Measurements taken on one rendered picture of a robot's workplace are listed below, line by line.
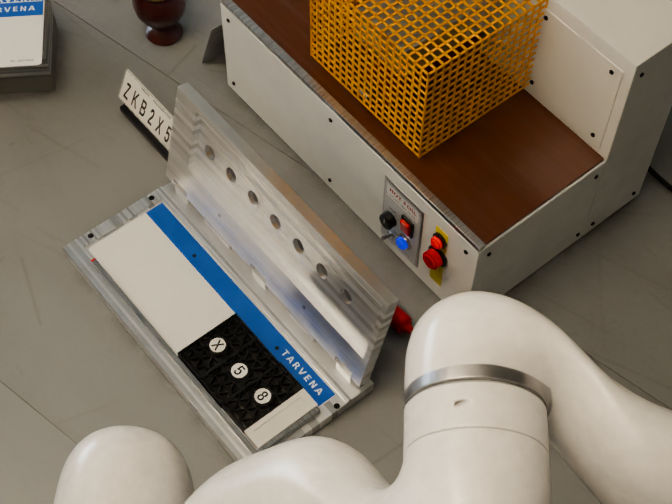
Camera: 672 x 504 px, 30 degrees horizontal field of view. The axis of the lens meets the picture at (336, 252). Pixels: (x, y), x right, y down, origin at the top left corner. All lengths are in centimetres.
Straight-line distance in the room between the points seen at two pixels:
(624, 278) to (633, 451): 97
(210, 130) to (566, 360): 92
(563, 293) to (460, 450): 99
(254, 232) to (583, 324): 47
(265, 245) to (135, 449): 64
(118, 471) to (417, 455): 34
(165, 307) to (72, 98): 42
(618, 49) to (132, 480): 81
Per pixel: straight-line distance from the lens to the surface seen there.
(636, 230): 188
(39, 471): 169
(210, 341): 170
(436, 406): 85
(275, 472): 94
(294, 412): 165
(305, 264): 165
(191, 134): 174
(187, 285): 176
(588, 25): 159
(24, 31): 197
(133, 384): 172
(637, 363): 177
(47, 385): 174
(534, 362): 88
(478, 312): 88
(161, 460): 112
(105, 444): 113
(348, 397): 167
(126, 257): 180
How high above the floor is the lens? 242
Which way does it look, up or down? 57 degrees down
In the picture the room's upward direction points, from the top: 1 degrees clockwise
